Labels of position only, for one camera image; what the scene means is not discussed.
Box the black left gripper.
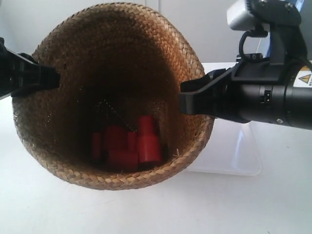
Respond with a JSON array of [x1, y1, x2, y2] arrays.
[[0, 38, 60, 99]]

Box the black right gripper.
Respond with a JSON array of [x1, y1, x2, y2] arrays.
[[178, 55, 288, 124]]

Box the brown woven basket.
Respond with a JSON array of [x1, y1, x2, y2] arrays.
[[12, 2, 214, 190]]

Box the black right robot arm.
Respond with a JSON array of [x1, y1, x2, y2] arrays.
[[179, 59, 312, 130]]

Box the red cylindrical blocks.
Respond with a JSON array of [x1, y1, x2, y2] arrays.
[[108, 150, 138, 172], [136, 115, 162, 163]]

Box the dark red can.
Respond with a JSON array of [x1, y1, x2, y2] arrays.
[[102, 125, 137, 151]]

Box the white rectangular plastic tray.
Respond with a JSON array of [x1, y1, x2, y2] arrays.
[[187, 119, 262, 176]]

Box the black camera cable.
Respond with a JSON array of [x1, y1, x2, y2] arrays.
[[238, 30, 259, 60]]

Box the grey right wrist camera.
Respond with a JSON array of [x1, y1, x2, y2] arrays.
[[227, 0, 269, 31]]

